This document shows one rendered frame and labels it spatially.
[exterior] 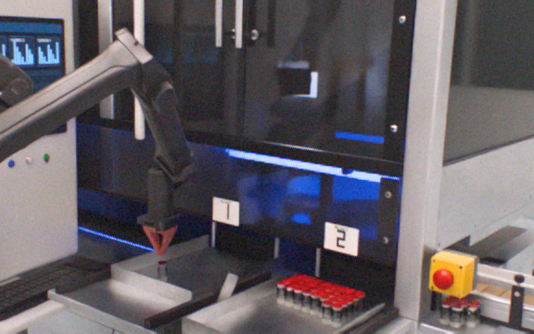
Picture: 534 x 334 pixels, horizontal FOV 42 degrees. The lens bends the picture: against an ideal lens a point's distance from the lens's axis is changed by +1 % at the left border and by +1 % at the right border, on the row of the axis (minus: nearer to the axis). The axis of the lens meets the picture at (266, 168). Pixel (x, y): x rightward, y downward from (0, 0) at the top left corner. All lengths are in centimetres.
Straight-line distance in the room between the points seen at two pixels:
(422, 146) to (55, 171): 105
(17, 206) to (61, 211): 17
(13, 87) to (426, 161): 83
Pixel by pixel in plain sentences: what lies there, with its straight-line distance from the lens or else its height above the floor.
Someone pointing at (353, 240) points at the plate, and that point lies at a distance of 156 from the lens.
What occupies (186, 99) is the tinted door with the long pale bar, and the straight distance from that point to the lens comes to 182.
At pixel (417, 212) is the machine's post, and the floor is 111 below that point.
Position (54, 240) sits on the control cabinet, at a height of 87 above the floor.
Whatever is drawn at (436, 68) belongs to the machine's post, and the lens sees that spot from 142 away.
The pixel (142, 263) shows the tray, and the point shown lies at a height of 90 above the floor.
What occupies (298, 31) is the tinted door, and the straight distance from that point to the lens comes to 160.
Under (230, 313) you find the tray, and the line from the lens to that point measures 151.
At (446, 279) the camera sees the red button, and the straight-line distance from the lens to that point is 144.
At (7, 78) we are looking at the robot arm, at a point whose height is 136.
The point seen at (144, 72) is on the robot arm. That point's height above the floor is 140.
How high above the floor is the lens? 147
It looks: 11 degrees down
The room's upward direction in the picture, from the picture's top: 2 degrees clockwise
